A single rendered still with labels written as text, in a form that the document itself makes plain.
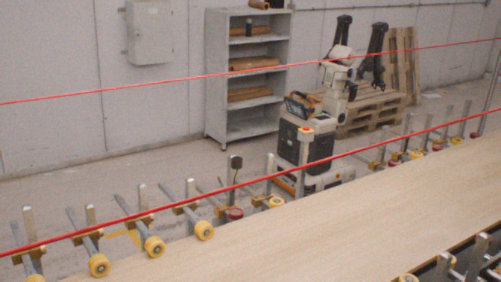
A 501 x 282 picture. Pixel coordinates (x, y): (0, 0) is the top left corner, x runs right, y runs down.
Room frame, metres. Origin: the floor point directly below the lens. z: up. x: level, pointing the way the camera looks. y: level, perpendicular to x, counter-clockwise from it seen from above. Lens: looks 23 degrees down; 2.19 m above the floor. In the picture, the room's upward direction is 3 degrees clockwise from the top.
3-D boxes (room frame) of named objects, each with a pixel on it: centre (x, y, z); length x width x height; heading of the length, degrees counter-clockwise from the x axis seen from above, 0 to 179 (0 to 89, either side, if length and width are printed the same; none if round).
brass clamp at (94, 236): (1.67, 0.71, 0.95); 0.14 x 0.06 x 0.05; 126
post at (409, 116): (2.99, -1.14, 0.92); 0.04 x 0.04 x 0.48; 36
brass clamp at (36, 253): (1.52, 0.91, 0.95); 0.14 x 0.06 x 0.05; 126
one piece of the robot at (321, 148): (3.90, -0.57, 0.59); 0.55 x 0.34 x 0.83; 35
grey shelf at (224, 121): (5.09, 0.04, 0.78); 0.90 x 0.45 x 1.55; 126
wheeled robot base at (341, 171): (3.95, -0.64, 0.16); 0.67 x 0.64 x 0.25; 125
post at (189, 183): (1.97, 0.28, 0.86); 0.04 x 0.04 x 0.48; 36
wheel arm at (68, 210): (1.67, 0.73, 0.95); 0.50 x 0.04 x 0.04; 36
